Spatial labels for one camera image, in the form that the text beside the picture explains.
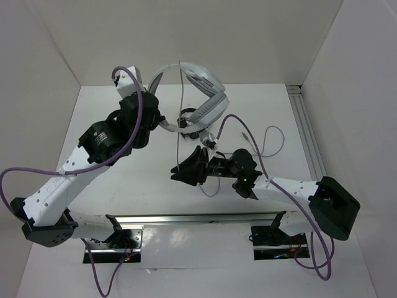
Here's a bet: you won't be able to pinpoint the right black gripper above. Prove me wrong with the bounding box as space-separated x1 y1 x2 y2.
171 145 241 186

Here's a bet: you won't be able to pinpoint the white grey headphones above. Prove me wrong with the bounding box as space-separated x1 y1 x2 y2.
148 61 230 134

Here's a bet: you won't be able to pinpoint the grey headphone cable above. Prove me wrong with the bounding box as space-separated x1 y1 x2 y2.
175 60 286 197

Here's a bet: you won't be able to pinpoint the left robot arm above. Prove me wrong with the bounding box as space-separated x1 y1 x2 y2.
11 92 161 248

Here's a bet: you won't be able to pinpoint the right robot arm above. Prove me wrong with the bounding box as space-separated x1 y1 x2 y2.
171 146 360 243

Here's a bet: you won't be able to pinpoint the black headphones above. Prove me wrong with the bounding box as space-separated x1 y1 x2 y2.
177 107 209 140

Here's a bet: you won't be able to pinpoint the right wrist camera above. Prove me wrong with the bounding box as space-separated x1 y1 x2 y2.
199 130 217 155

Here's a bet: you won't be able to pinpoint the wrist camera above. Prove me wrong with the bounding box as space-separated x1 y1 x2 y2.
112 66 146 99
199 130 217 155

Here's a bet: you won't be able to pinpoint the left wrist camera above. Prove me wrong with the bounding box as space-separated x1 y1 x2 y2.
112 66 146 99

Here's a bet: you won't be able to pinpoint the aluminium front rail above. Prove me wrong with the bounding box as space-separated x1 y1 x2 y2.
115 212 279 226

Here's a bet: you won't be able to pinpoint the aluminium rail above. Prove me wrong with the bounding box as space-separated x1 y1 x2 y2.
286 85 326 180
115 212 279 226

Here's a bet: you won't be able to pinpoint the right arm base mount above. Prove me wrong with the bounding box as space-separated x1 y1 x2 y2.
248 226 310 261

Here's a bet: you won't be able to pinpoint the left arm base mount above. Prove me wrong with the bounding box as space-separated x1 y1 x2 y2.
87 224 144 264

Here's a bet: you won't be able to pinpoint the aluminium right side rail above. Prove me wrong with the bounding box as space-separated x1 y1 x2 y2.
286 85 326 180

